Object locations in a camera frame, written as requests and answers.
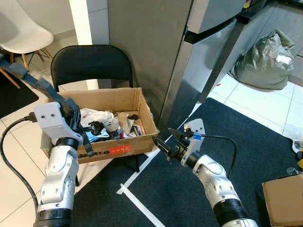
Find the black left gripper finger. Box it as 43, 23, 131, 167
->
74, 106, 89, 126
61, 97, 77, 119

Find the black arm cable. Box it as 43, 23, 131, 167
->
0, 112, 39, 211
191, 132, 237, 179

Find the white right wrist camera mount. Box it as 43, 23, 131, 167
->
182, 118, 205, 164

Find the small plain cardboard box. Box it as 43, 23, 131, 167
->
261, 174, 303, 227

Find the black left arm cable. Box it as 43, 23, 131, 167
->
0, 112, 39, 211

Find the black floor mat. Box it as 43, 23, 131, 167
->
0, 71, 40, 119

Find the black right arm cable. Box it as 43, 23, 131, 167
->
191, 132, 237, 179

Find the crumpled white plastic bag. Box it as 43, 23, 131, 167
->
80, 107, 115, 127

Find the grey-green filled rubbish bag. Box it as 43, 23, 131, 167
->
228, 29, 297, 91

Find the clear plastic wrapper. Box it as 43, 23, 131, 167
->
283, 124, 303, 153

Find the grey cabinet with black counter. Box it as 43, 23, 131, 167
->
199, 0, 303, 103

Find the cardboard box with red label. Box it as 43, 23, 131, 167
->
40, 87, 160, 164

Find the grey steel fridge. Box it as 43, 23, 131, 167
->
108, 0, 266, 140

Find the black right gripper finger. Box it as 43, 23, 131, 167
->
168, 128, 188, 142
153, 138, 177, 160

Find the dark grey foam strip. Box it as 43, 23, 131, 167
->
0, 59, 80, 114

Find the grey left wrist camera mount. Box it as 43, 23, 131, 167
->
33, 101, 72, 140

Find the black folding chair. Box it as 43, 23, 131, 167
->
50, 44, 141, 186

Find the grey tape roll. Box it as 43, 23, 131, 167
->
105, 118, 121, 137

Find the white floor tape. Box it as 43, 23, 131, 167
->
116, 147, 166, 227

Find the blue and white packet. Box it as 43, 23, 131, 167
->
87, 131, 111, 143

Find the small black plastic piece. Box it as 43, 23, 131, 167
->
88, 122, 105, 136

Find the white chair with wooden legs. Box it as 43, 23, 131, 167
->
0, 0, 54, 70

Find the dark blue rug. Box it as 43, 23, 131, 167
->
70, 97, 303, 227

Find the crumpled brown paper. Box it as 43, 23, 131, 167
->
116, 111, 143, 138

